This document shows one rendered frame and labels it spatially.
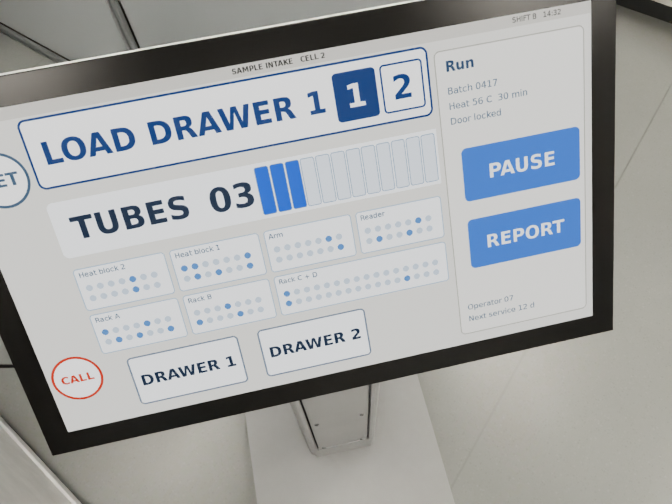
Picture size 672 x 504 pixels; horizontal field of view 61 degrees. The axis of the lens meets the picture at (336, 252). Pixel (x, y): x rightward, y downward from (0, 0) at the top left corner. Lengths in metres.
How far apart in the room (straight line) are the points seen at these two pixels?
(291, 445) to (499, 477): 0.51
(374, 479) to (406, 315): 0.97
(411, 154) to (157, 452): 1.25
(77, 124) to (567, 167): 0.38
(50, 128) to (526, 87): 0.35
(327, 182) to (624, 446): 1.30
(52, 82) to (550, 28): 0.36
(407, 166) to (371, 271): 0.09
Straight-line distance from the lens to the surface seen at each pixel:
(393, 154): 0.45
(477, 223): 0.49
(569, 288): 0.55
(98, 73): 0.45
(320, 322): 0.49
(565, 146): 0.50
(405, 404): 1.48
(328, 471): 1.44
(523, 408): 1.57
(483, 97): 0.47
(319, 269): 0.47
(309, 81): 0.43
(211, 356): 0.50
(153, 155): 0.44
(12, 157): 0.47
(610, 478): 1.60
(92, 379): 0.52
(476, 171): 0.47
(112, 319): 0.49
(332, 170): 0.44
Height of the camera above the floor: 1.47
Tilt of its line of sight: 61 degrees down
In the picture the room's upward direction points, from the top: 5 degrees counter-clockwise
